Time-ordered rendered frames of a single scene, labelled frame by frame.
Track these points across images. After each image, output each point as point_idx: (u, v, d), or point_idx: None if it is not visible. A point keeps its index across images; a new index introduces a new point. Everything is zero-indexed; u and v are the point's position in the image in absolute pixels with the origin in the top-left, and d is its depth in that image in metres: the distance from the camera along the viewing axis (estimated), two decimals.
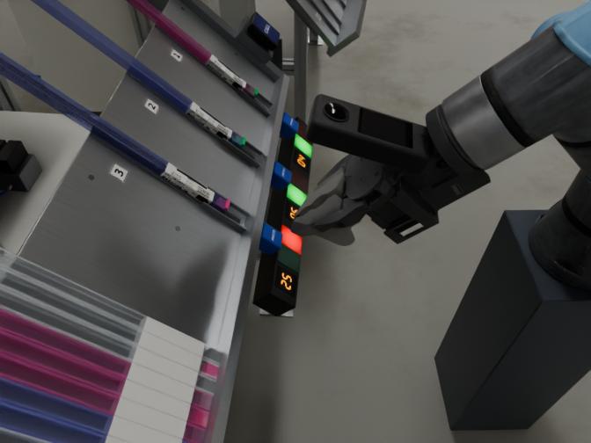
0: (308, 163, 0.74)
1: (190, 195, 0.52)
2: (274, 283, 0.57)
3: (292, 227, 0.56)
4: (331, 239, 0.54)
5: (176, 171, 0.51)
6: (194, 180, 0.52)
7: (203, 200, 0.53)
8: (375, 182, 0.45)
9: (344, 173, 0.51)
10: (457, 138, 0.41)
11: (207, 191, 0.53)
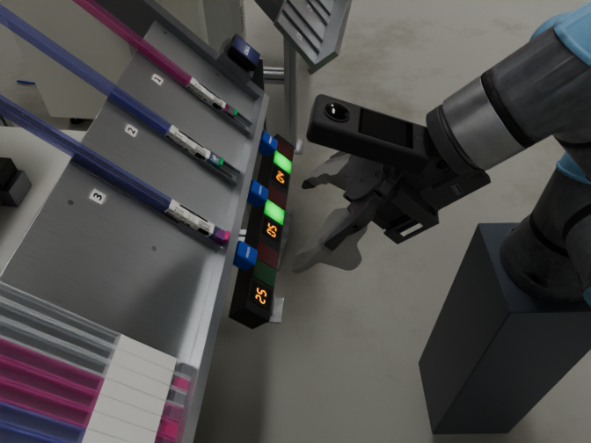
0: (287, 179, 0.77)
1: (192, 228, 0.56)
2: (249, 298, 0.60)
3: (302, 186, 0.59)
4: (339, 264, 0.50)
5: (178, 207, 0.55)
6: (196, 214, 0.56)
7: (204, 233, 0.57)
8: (375, 182, 0.45)
9: (344, 173, 0.51)
10: (457, 138, 0.41)
11: (208, 223, 0.57)
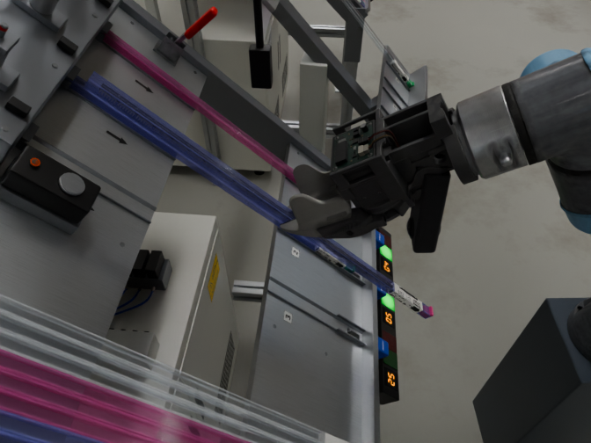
0: (390, 267, 0.92)
1: (406, 306, 0.65)
2: (384, 382, 0.75)
3: (285, 226, 0.55)
4: (301, 179, 0.53)
5: (399, 290, 0.63)
6: (410, 294, 0.65)
7: (415, 309, 0.65)
8: None
9: None
10: None
11: (419, 301, 0.65)
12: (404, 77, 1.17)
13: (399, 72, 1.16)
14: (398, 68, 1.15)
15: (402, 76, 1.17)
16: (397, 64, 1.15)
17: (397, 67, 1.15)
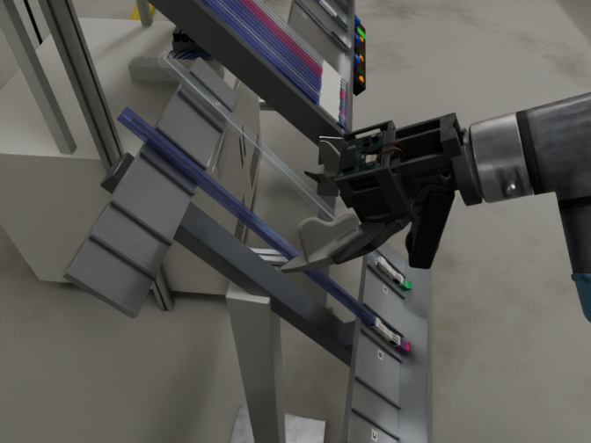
0: None
1: (385, 339, 0.70)
2: None
3: (283, 269, 0.50)
4: (326, 152, 0.55)
5: (381, 324, 0.68)
6: (390, 330, 0.69)
7: (393, 344, 0.70)
8: None
9: (361, 222, 0.50)
10: None
11: (397, 336, 0.70)
12: (396, 280, 0.77)
13: (389, 274, 0.76)
14: (388, 271, 0.75)
15: (393, 279, 0.77)
16: (384, 265, 0.75)
17: (386, 269, 0.75)
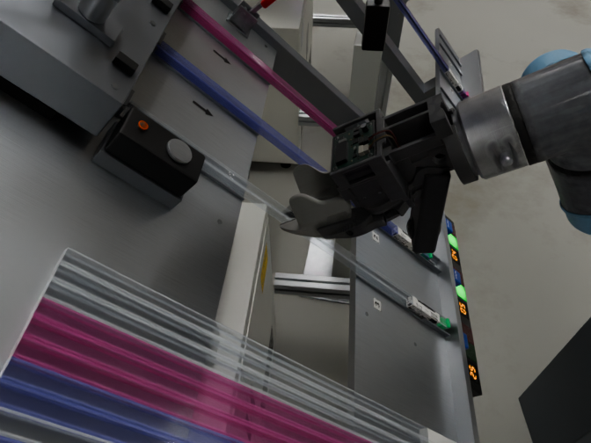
0: (458, 256, 0.87)
1: (454, 85, 1.05)
2: None
3: (285, 226, 0.55)
4: (302, 179, 0.53)
5: (451, 72, 1.04)
6: (456, 78, 1.05)
7: (458, 90, 1.06)
8: None
9: None
10: None
11: (461, 84, 1.06)
12: (432, 320, 0.67)
13: (423, 315, 0.66)
14: (422, 311, 0.65)
15: (428, 319, 0.66)
16: (418, 305, 0.65)
17: (419, 309, 0.65)
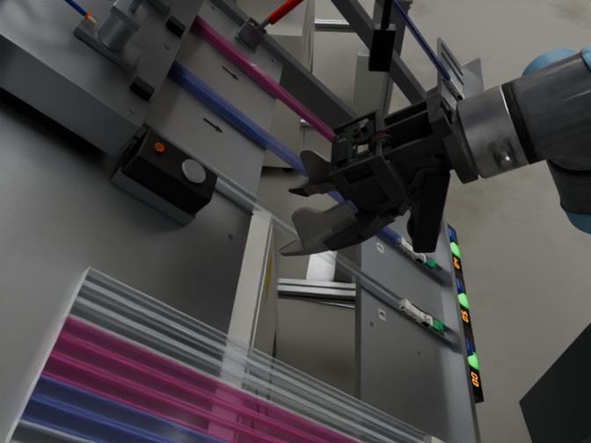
0: (460, 264, 0.89)
1: (455, 94, 1.07)
2: None
3: (284, 251, 0.52)
4: (309, 162, 0.55)
5: (453, 81, 1.05)
6: (458, 88, 1.07)
7: (460, 98, 1.07)
8: None
9: None
10: None
11: (463, 94, 1.07)
12: (425, 323, 0.67)
13: (416, 317, 0.66)
14: (415, 314, 0.66)
15: (421, 322, 0.67)
16: (411, 308, 0.65)
17: (412, 312, 0.65)
